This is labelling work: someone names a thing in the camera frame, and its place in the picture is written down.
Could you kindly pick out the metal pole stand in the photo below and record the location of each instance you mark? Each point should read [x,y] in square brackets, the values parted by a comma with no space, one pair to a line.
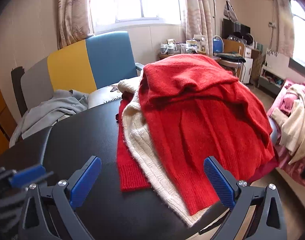
[214,10]

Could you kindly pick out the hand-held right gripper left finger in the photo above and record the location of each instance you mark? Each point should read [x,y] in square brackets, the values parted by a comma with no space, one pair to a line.
[85,182]

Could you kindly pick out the white printed cushion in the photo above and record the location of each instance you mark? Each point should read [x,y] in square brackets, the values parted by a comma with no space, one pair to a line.
[100,98]

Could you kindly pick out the wooden side table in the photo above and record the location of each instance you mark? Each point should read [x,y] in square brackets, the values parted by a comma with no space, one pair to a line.
[163,56]

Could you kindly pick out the dark folded cloth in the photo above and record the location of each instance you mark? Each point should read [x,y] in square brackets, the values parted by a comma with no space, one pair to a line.
[228,55]

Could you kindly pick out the beige garment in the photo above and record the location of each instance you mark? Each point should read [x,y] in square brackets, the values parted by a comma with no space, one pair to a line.
[297,130]

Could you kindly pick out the bright red knit sweater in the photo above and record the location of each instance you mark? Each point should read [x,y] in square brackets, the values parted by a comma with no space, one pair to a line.
[192,130]

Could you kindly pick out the cream knit sweater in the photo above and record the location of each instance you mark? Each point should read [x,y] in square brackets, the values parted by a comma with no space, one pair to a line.
[142,140]

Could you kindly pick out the arched window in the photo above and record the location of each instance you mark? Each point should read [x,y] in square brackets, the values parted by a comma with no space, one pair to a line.
[302,35]

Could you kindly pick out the orange wooden wardrobe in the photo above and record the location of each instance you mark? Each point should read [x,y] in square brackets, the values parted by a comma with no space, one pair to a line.
[0,120]

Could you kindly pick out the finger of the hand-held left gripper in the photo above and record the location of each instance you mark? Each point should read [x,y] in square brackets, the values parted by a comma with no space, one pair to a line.
[27,176]

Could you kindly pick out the small white cabinet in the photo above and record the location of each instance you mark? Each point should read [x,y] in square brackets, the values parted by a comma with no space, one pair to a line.
[247,65]

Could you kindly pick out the clothes pile on bed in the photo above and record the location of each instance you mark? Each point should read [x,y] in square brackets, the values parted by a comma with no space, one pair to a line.
[285,100]

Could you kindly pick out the grey garment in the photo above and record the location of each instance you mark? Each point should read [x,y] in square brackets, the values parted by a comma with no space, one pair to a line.
[55,107]

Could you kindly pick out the grey yellow blue chair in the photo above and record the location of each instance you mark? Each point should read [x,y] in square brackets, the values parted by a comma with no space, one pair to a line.
[112,60]

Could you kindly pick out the round grey table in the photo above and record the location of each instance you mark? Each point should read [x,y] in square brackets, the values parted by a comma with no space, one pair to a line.
[230,63]

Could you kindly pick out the light wooden panel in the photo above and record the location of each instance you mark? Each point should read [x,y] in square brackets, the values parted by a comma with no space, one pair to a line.
[232,46]

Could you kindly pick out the beige patterned curtain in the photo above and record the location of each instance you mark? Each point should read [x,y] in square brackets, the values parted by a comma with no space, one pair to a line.
[72,12]
[285,25]
[197,17]

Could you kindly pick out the cluster of bottles and jars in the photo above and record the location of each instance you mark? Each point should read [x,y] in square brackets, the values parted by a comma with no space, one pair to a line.
[190,46]

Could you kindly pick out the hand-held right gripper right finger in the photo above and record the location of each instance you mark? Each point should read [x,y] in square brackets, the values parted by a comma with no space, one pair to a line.
[217,182]

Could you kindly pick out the low grey shelf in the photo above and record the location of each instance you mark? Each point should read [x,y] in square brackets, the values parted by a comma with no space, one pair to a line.
[268,82]

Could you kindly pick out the white flower print box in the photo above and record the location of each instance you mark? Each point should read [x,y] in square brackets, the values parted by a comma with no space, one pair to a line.
[277,60]

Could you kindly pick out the blue container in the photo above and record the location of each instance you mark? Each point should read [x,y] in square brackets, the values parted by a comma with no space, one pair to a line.
[217,46]

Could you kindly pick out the black monitor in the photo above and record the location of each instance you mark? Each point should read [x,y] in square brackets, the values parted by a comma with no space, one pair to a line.
[228,28]

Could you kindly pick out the hanging grey bag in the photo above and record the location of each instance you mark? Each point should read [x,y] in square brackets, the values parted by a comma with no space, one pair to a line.
[230,11]

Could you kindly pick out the deep red knit sweater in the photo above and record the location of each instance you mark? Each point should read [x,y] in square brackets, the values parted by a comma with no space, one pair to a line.
[132,170]

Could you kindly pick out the maroon cloth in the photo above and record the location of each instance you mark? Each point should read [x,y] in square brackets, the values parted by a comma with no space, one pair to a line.
[117,117]

